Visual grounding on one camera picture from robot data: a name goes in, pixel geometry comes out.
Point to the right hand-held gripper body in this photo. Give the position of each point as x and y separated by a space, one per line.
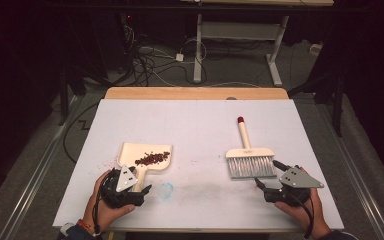
296 181

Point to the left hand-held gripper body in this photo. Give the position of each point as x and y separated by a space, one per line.
125 186

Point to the cream plastic dustpan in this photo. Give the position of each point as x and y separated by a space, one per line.
130 153

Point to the pile of red beans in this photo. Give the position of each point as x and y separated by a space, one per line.
151 159

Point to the cream hand brush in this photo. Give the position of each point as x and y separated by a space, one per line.
246 152

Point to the person's left hand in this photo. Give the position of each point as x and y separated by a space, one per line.
105 215

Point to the person's right hand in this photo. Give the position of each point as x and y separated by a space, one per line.
308 216

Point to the white board table cover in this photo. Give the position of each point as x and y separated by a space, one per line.
200 126

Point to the black metal stand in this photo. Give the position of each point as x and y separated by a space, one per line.
63 96
337 100

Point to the wooden table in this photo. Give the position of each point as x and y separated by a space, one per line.
196 93

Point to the white power adapter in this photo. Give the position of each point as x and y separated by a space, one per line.
179 57

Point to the metal floor rail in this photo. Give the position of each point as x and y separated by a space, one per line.
360 186
33 186

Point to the white metal desk frame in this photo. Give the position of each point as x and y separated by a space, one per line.
198 50

